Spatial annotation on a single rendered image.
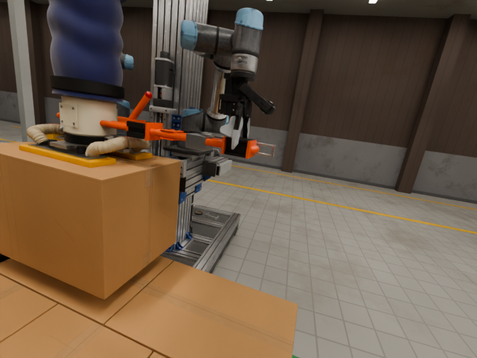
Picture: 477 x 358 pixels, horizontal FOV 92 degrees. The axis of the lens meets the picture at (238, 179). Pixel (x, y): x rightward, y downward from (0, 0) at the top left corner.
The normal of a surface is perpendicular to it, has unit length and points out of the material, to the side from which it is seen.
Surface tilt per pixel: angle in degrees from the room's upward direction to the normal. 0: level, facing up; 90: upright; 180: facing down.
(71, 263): 90
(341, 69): 90
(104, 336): 0
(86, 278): 90
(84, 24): 70
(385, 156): 90
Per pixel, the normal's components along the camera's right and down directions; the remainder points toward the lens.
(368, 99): -0.24, 0.22
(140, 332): 0.13, -0.96
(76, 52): 0.29, 0.03
